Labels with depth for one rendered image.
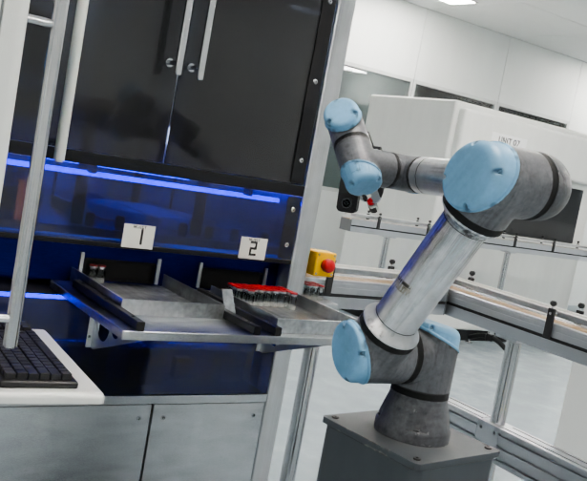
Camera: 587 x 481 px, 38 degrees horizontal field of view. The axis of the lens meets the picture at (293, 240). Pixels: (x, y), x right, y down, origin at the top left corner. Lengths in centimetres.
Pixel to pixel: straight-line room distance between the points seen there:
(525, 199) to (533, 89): 852
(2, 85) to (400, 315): 77
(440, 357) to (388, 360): 14
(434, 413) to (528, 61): 830
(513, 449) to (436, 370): 121
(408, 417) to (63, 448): 96
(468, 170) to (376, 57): 702
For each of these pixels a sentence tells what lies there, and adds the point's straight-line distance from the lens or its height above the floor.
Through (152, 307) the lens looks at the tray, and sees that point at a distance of 193.
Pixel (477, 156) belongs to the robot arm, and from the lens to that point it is 137.
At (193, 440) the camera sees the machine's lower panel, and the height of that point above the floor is 47.
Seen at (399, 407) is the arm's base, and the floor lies 85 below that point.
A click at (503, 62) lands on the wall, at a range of 954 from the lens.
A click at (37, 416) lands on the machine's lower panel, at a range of 221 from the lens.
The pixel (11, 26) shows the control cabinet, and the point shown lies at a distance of 146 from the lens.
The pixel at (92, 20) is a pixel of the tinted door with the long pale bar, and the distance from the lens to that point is 210.
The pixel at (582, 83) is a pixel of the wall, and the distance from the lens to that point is 1053.
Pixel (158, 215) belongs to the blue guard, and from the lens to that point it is 218.
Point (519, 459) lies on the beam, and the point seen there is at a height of 49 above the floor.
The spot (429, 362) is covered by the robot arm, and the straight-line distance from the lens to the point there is 164.
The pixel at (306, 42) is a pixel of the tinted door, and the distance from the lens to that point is 237.
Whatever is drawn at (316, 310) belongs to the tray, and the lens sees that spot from 228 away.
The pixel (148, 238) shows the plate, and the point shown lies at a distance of 218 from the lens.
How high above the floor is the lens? 129
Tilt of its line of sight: 6 degrees down
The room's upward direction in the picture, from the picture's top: 10 degrees clockwise
